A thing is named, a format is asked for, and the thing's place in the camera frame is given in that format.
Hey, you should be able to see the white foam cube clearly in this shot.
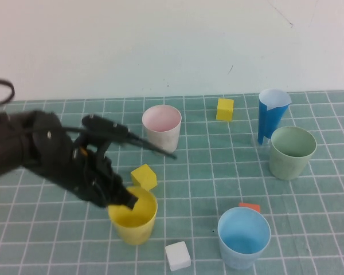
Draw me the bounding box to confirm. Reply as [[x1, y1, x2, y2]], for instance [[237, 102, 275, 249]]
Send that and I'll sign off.
[[165, 241, 191, 272]]

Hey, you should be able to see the yellow foam cube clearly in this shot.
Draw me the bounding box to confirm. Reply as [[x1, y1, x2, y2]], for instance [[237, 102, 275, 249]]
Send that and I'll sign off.
[[130, 163, 158, 191], [216, 98, 234, 123]]

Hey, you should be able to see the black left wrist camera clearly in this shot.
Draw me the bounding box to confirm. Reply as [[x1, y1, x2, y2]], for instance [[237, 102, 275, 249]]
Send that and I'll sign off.
[[81, 113, 178, 160]]

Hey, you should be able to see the light blue plastic cup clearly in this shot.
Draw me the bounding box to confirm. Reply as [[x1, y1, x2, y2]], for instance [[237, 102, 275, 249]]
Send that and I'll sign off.
[[217, 207, 272, 270]]

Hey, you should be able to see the pale green plastic cup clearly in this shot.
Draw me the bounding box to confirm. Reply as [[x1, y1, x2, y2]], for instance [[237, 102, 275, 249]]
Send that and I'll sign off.
[[268, 126, 317, 181]]

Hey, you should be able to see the green checked tablecloth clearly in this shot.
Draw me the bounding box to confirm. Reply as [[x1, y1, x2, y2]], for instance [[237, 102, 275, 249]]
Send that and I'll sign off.
[[0, 90, 344, 275]]

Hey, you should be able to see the orange foam cube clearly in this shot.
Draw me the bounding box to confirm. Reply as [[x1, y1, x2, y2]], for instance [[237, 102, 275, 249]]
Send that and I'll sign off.
[[238, 202, 261, 214]]

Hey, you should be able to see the white cup pink inside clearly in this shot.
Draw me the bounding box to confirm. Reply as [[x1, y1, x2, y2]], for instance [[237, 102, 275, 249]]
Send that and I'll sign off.
[[142, 105, 182, 154]]

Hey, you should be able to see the blue paper wrapped clear glass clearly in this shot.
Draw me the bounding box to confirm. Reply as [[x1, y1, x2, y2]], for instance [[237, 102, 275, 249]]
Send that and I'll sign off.
[[251, 88, 291, 147]]

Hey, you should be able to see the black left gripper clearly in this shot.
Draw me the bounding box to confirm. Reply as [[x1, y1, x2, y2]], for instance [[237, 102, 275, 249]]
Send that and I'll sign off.
[[65, 134, 140, 211]]

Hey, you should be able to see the yellow plastic cup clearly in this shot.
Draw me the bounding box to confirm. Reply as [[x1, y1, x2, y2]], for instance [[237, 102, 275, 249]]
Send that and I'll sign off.
[[107, 186, 158, 246]]

